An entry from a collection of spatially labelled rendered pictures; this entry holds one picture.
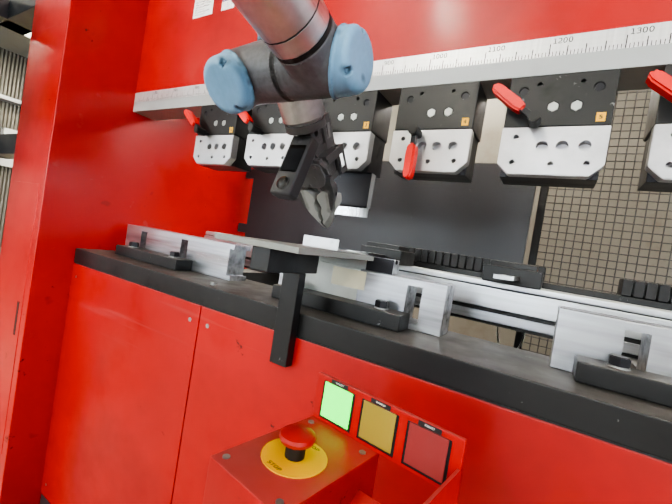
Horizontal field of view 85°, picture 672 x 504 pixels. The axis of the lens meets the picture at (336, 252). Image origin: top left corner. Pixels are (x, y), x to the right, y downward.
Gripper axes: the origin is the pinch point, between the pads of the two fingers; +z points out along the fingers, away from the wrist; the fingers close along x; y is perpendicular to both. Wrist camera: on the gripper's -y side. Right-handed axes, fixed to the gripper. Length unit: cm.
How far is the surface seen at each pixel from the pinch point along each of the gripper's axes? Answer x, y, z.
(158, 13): 79, 43, -43
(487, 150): 21, 258, 94
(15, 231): 100, -22, 2
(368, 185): -4.1, 12.9, -2.2
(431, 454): -32.4, -32.0, 4.0
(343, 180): 2.3, 13.4, -2.8
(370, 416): -24.6, -30.7, 4.3
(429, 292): -21.4, -1.2, 11.6
